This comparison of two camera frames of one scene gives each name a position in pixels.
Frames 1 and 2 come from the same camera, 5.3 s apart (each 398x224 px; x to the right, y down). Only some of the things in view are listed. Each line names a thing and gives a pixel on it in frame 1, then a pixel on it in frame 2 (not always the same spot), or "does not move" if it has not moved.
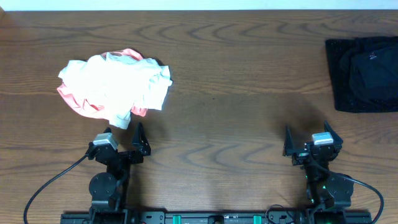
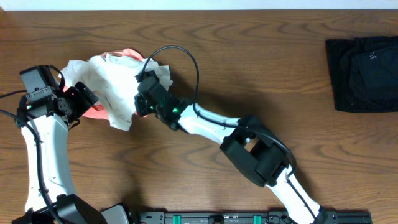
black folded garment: x=364 y=72 does not move
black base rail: x=247 y=217 does not move
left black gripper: x=142 y=150 → x=81 y=103
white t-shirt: x=113 y=85 does not move
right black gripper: x=300 y=157 → x=140 y=100
